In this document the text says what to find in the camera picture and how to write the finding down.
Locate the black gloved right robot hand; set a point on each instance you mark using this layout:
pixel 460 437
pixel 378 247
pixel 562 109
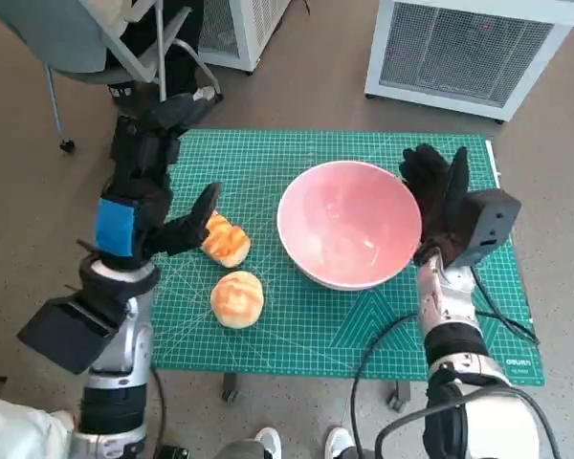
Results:
pixel 433 201

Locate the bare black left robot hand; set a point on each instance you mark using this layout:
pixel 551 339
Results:
pixel 143 191

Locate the pink bowl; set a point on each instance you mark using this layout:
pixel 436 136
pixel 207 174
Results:
pixel 344 225

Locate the long split toy bread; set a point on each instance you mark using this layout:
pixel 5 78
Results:
pixel 227 241

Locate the round toy bread bun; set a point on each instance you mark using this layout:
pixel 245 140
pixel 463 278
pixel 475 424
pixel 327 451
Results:
pixel 239 299

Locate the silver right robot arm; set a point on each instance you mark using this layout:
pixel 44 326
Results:
pixel 447 296

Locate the seated person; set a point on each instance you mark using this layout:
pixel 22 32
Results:
pixel 182 57

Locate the grey metal pole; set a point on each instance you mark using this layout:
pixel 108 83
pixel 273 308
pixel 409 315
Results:
pixel 160 48

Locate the large white mesh cabinet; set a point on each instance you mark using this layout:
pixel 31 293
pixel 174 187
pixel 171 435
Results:
pixel 459 52

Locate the grey office chair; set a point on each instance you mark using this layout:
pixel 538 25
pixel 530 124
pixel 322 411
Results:
pixel 52 28

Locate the small white mesh cabinet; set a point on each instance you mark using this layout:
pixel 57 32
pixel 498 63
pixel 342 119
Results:
pixel 249 28

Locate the green cutting mat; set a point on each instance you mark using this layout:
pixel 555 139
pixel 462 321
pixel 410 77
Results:
pixel 292 334

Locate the table caster leg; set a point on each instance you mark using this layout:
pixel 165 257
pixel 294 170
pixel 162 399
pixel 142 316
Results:
pixel 230 387
pixel 399 394

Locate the white shoe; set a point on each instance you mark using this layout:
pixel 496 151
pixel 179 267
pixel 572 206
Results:
pixel 269 442
pixel 338 442

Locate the small black device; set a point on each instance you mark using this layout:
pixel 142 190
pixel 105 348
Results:
pixel 172 452

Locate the person in white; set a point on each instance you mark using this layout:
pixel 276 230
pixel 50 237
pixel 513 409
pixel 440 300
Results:
pixel 9 430

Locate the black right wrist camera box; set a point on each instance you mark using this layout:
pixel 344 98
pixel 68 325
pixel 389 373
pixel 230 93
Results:
pixel 492 225

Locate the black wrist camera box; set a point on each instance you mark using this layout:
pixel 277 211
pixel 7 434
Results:
pixel 492 225
pixel 62 334

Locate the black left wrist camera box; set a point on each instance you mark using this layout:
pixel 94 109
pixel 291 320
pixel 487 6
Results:
pixel 62 334

